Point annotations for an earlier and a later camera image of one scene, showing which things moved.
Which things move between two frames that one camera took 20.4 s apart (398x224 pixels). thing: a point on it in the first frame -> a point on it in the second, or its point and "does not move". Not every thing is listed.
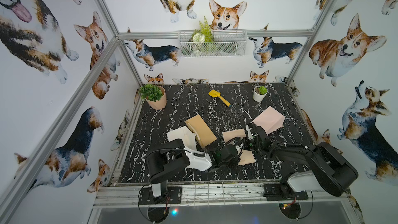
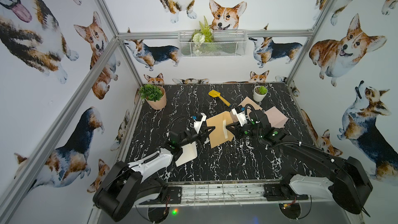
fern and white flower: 204,35 does not move
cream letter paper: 246,156 -> 254,106
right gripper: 245,141 -> 236,127
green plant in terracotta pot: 155,96 does not move
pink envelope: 270,120 does not move
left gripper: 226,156 -> 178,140
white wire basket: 229,43 does not move
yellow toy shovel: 215,94 does not move
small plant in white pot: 259,92 does not move
